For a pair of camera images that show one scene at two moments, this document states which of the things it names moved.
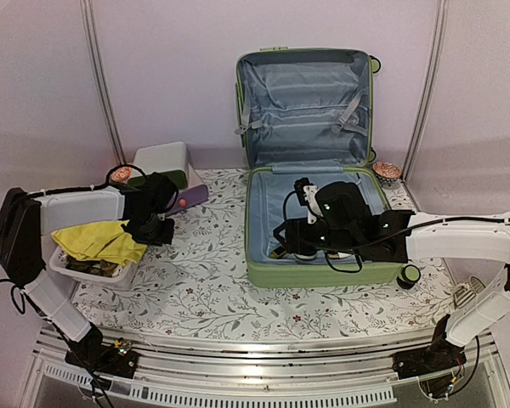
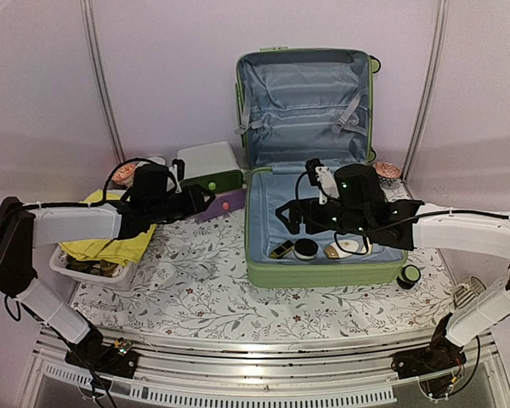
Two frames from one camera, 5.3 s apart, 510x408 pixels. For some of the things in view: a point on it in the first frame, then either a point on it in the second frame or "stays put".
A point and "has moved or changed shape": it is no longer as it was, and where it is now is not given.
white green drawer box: x=167 y=159 -> x=212 y=164
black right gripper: x=297 y=240 -> x=298 y=206
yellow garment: x=106 y=241 stays put
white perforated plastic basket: x=58 y=263 stays put
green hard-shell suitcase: x=306 y=114 stays put
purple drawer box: x=190 y=197 has moved or changed shape
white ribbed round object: x=463 y=294 stays put
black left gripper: x=167 y=237 -> x=195 y=202
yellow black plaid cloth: x=96 y=267 stays put
